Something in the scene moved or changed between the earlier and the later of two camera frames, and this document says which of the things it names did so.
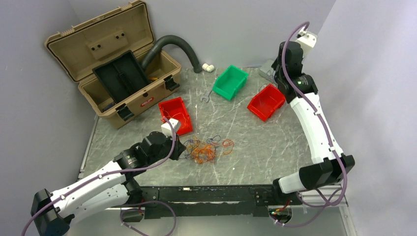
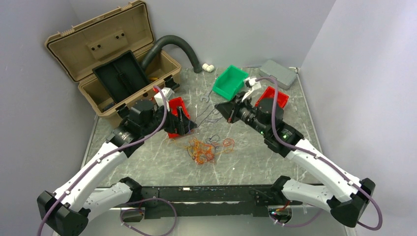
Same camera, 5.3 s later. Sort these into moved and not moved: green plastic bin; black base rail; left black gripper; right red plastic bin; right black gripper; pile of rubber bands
Moved: right black gripper; left black gripper
Not moved: right red plastic bin; black base rail; green plastic bin; pile of rubber bands
